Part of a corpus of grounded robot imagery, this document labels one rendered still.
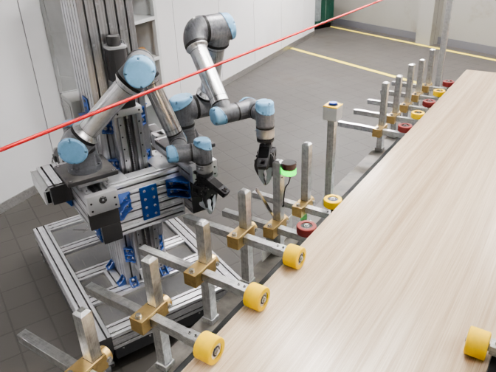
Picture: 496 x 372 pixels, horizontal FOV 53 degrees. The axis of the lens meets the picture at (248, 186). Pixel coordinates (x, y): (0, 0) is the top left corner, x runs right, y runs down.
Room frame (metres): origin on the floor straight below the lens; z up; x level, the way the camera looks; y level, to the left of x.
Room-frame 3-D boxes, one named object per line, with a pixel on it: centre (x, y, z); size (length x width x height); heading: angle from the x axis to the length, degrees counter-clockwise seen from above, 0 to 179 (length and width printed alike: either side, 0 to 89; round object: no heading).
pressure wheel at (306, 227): (1.70, -0.23, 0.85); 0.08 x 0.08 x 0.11
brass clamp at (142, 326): (1.17, 0.31, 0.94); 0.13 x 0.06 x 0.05; 146
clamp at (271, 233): (1.79, -0.12, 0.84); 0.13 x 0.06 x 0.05; 146
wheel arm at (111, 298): (1.17, 0.33, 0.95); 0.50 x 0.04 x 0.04; 56
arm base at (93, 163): (2.03, 0.72, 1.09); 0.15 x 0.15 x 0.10
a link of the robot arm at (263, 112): (1.90, -0.08, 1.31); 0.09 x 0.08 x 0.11; 30
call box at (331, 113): (2.24, -0.41, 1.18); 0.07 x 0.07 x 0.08; 56
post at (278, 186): (1.81, -0.13, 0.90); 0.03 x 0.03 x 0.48; 56
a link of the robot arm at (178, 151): (1.98, 0.29, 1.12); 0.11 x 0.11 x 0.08; 8
